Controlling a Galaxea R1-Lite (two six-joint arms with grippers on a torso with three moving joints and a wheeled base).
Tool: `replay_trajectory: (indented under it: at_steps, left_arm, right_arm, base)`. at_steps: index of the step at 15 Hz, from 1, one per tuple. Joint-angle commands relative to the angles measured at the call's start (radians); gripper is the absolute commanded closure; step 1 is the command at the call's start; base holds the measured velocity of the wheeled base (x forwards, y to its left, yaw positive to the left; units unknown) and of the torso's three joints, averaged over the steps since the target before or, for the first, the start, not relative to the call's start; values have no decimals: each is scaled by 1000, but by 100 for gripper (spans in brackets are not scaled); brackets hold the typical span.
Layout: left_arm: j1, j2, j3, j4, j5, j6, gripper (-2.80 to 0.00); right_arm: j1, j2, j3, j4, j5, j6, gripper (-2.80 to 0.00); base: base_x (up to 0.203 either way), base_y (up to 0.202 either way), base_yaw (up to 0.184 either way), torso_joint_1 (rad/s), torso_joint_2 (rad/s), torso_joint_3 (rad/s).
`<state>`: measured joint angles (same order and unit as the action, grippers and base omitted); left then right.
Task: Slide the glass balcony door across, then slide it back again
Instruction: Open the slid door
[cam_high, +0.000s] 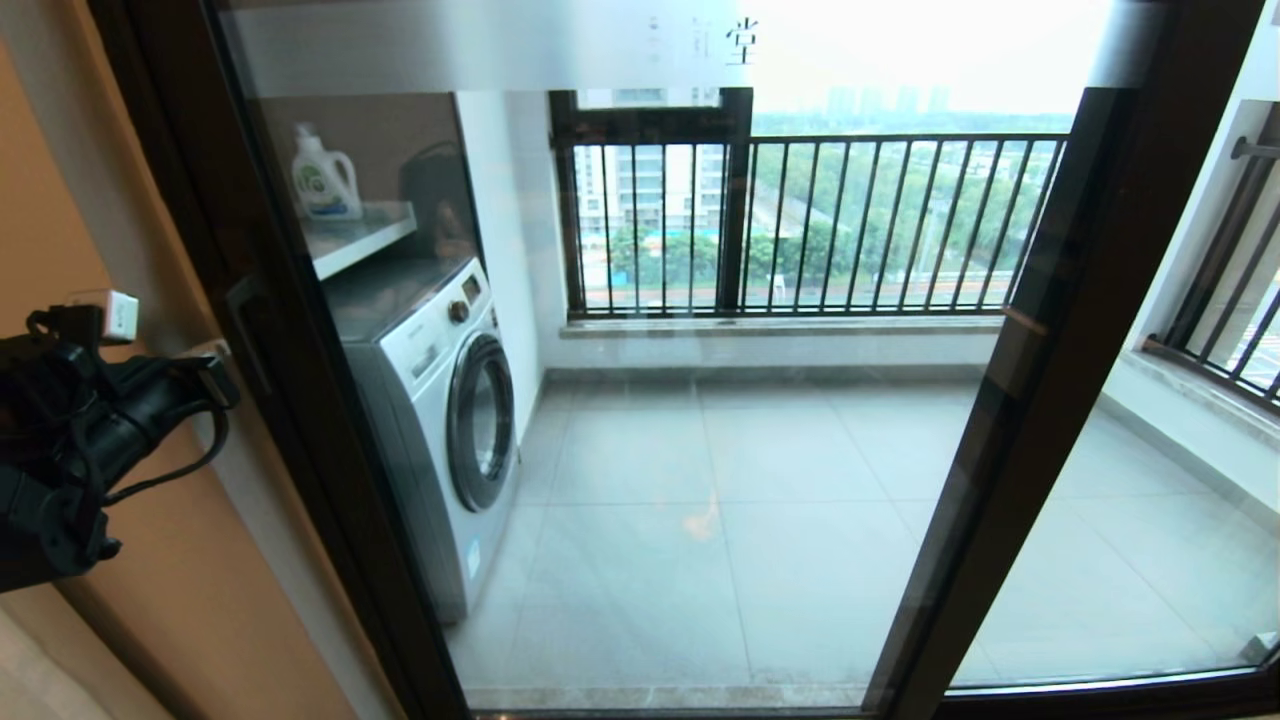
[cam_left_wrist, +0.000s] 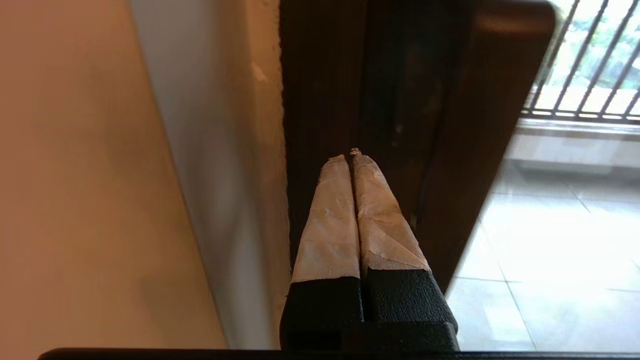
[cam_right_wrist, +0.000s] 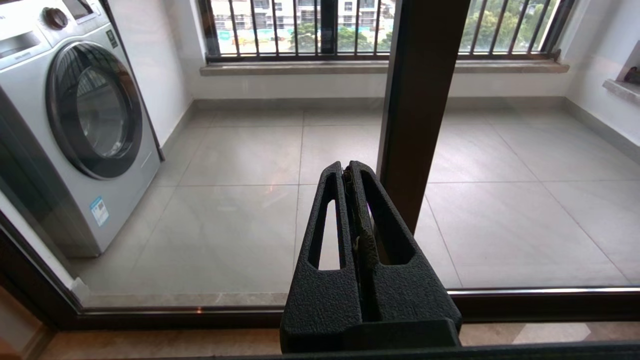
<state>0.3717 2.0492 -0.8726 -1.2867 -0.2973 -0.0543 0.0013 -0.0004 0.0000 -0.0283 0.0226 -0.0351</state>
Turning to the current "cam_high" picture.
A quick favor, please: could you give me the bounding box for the black metal balcony railing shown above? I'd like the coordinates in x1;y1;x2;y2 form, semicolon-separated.
570;132;1069;316
1150;100;1280;401

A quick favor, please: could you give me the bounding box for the grey stone window sill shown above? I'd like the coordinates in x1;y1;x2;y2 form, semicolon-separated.
1100;340;1280;441
560;316;1006;341

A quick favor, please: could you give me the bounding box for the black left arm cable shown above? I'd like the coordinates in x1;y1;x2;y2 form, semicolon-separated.
100;405;231;506

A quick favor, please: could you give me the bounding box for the brown cabinet back panel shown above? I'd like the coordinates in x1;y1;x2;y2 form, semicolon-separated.
250;92;486;263

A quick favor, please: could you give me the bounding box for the white front-load washing machine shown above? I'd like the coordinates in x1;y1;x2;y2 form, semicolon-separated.
322;255;521;623

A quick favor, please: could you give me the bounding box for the dark framed sliding glass door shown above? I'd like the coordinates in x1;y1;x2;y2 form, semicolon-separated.
125;0;1269;720

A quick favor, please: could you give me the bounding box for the black window frame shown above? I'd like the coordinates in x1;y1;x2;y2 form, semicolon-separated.
548;88;756;316

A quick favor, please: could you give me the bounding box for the dark framed glass door panel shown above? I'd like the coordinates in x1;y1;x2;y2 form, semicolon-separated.
865;0;1280;713

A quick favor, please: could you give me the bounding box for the white detergent bottle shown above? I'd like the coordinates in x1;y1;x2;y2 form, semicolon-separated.
290;122;363;221

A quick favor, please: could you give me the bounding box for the white shelf board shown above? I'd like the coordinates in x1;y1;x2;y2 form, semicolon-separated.
300;200;419;281

